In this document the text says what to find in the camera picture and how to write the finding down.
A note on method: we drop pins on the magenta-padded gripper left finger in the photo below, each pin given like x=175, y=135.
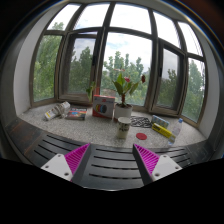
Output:
x=56, y=165

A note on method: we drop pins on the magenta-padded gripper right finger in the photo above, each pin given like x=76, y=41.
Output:
x=165, y=165

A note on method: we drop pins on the clear blue-capped water bottle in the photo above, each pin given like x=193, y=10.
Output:
x=175, y=131

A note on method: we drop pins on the long yellow box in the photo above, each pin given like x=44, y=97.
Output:
x=161, y=130

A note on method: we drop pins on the flat round red coaster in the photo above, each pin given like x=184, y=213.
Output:
x=141, y=136

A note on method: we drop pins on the light blue patterned box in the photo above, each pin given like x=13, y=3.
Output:
x=160, y=120

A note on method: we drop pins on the black lettering trivet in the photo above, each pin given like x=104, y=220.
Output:
x=140, y=122

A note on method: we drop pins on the dark slatted radiator cover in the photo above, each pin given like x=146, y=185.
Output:
x=113, y=166

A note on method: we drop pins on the white plastic-wrapped package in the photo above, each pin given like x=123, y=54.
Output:
x=57, y=110

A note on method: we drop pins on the dark colourful book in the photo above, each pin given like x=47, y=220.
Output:
x=76, y=114

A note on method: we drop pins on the white mug with black lettering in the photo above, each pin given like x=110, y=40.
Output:
x=123, y=128

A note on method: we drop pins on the potted plant in white pot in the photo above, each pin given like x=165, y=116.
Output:
x=122, y=111

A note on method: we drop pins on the red and white box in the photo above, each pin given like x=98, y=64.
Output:
x=103, y=106

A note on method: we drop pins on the small green leafy plant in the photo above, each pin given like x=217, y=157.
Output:
x=90, y=90

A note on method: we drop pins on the dark-framed bay window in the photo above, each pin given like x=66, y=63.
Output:
x=101, y=50

